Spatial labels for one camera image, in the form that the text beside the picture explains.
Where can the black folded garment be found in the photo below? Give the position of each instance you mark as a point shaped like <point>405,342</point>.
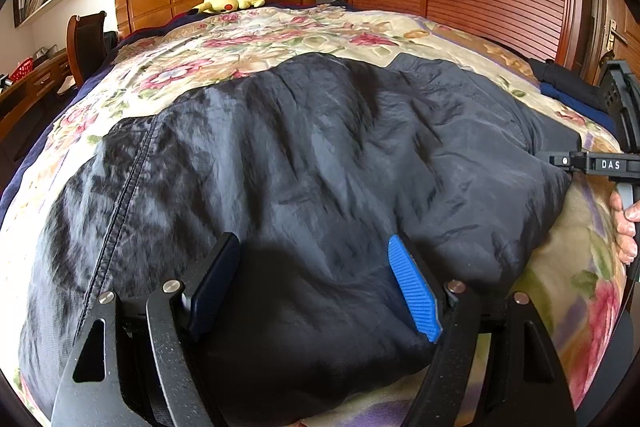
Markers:
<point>565,77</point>

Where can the person's right hand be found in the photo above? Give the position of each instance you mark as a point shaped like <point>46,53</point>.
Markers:
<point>630,232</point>

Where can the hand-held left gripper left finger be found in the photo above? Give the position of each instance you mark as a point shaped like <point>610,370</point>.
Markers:
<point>215,282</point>

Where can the red basket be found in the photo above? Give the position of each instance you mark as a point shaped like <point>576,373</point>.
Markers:
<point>21,71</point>

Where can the long wooden desk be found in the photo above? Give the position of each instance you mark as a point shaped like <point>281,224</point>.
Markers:
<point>30,97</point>

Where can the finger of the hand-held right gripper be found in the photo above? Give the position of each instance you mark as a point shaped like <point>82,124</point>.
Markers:
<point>567,160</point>

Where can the blue folded garment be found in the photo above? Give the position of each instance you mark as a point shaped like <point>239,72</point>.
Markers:
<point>585,109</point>

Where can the floral quilted blanket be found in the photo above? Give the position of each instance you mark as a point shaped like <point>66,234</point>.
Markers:
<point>225,52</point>

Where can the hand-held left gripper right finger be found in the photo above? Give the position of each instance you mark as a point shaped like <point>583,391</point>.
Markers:
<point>412,287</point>

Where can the dark wooden chair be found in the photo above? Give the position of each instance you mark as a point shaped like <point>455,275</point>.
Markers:
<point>87,42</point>

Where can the black padded jacket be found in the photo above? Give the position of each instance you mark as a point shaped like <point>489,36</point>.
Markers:
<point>310,157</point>

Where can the small grey box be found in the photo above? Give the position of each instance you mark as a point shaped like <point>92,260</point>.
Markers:
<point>41,54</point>

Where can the dark bag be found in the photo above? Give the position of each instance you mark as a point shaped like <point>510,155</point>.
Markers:
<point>110,43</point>

